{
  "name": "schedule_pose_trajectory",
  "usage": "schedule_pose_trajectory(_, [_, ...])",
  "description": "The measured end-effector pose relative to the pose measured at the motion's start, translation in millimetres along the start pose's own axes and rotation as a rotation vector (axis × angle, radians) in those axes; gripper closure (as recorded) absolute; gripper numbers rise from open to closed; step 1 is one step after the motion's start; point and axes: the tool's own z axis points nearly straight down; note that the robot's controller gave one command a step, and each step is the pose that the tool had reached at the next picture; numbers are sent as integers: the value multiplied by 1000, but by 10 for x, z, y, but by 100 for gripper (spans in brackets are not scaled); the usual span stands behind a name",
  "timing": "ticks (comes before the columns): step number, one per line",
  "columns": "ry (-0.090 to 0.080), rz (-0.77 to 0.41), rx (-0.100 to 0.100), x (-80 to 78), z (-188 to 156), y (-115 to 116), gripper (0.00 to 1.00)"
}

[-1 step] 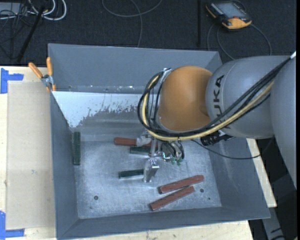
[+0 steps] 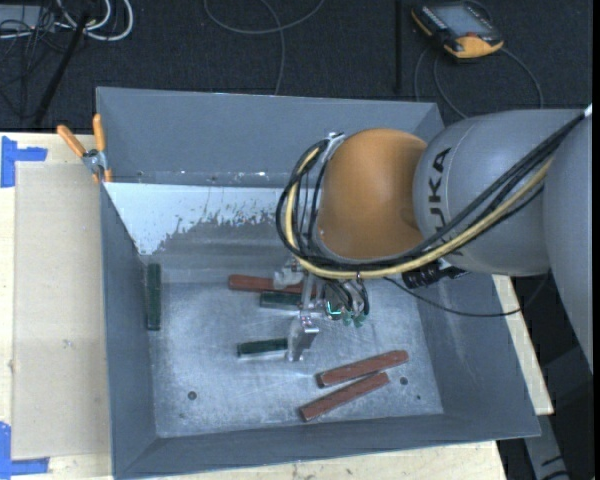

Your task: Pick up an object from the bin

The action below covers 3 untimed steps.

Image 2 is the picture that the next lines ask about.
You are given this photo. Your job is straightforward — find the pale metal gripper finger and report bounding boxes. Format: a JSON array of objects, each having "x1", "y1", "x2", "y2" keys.
[
  {"x1": 285, "y1": 317, "x2": 304, "y2": 363},
  {"x1": 300, "y1": 314, "x2": 322, "y2": 355}
]

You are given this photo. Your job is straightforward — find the dark green flat block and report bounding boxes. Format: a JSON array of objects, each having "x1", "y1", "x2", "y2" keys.
[
  {"x1": 258, "y1": 291, "x2": 304, "y2": 310},
  {"x1": 145, "y1": 262, "x2": 163, "y2": 332},
  {"x1": 236, "y1": 337, "x2": 290, "y2": 359}
]

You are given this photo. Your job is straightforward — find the red-brown flat block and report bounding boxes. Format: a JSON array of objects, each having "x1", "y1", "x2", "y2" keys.
[
  {"x1": 298, "y1": 371, "x2": 391, "y2": 423},
  {"x1": 227, "y1": 273, "x2": 307, "y2": 295},
  {"x1": 314, "y1": 349, "x2": 411, "y2": 390}
]

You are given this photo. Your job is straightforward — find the grey metal bin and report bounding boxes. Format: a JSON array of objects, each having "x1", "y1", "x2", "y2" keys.
[{"x1": 95, "y1": 86, "x2": 543, "y2": 480}]

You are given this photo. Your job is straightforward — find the pale wood flat board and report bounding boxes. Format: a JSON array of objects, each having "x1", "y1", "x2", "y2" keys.
[{"x1": 10, "y1": 161, "x2": 113, "y2": 462}]

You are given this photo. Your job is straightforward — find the black cylinder on white bracket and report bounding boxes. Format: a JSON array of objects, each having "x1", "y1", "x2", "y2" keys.
[{"x1": 401, "y1": 261, "x2": 459, "y2": 290}]

